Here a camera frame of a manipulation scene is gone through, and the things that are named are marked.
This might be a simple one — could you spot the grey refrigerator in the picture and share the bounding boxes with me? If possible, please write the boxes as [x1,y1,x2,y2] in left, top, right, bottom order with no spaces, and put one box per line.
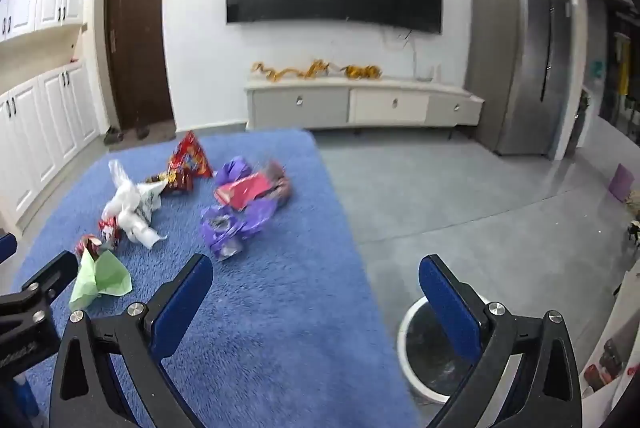
[465,0,573,159]

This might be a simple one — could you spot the yellow hanging garment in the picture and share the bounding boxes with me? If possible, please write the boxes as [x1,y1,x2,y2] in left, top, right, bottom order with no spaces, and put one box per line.
[617,35,632,94]

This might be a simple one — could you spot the white lower cabinets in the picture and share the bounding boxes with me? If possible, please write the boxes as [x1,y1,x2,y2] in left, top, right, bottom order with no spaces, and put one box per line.
[0,60,101,229]

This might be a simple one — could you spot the white round waste bin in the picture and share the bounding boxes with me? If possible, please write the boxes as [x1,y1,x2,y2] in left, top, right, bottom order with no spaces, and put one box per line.
[397,295,526,404]

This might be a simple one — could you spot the dark red packet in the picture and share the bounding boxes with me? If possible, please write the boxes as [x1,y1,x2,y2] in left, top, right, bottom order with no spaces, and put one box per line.
[582,363,605,393]

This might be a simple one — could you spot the white grey television console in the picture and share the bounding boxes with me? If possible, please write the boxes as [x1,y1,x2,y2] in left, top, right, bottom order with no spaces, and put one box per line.
[243,75,485,132]

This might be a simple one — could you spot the white cable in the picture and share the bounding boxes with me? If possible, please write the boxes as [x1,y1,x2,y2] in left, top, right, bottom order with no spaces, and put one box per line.
[380,28,420,79]

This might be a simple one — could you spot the white coffee table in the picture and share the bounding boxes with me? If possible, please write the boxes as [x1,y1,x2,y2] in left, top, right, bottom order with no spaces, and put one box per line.
[580,253,640,428]

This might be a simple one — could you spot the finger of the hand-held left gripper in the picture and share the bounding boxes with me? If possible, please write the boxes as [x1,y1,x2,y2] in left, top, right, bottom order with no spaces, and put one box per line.
[0,233,18,265]
[0,252,80,350]

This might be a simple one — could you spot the brown snack packet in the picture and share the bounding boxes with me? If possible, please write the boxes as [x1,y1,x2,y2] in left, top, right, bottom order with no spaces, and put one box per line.
[146,168,198,195]

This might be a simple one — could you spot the golden lion ornament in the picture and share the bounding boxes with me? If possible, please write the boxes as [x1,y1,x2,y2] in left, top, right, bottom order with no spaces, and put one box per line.
[340,64,383,80]

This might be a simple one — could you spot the green paper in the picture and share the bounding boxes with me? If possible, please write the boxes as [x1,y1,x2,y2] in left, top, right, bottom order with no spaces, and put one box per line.
[69,248,133,311]

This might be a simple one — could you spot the dark grey appliance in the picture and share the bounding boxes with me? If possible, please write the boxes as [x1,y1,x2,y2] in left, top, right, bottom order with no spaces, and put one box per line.
[575,90,592,149]

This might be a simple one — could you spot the brown pink wrapper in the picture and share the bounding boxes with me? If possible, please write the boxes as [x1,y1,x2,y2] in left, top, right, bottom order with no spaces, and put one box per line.
[257,160,293,209]

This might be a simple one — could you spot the pink packet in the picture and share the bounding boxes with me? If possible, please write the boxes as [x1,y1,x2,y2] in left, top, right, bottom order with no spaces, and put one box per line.
[214,173,271,211]

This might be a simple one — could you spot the purple bag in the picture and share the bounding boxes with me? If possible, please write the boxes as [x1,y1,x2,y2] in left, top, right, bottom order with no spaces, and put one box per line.
[220,158,256,189]

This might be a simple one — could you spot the small red wrapper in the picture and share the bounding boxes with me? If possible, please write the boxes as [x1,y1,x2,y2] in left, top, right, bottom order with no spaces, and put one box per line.
[97,215,123,249]
[75,234,103,259]

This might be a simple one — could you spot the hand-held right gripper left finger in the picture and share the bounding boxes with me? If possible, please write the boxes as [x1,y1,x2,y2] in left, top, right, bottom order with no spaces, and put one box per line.
[48,253,215,428]

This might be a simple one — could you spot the purple foil wrapper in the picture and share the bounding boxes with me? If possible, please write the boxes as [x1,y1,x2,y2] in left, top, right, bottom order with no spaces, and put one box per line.
[200,200,278,263]

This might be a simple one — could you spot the golden dragon ornament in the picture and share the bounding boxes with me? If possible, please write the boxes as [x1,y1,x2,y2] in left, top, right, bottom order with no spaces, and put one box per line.
[252,60,333,83]

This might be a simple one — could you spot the red snack bag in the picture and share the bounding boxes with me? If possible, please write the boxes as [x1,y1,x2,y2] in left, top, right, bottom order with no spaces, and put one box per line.
[166,131,215,181]

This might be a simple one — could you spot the brown door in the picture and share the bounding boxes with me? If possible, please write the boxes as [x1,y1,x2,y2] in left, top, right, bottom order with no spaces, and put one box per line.
[104,0,176,132]

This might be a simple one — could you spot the blue rug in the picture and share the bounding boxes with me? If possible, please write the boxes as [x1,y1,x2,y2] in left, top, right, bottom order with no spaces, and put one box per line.
[10,129,423,428]

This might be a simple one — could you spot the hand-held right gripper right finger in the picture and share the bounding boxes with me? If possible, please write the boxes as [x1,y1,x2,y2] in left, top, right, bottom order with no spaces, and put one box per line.
[419,254,583,428]

